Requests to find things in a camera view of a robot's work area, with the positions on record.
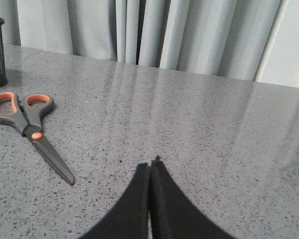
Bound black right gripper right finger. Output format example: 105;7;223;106
149;156;233;239

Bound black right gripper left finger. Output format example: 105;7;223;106
80;163;150;239

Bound grey orange scissors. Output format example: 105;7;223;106
0;92;75;185

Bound grey curtain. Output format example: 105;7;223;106
0;0;299;88

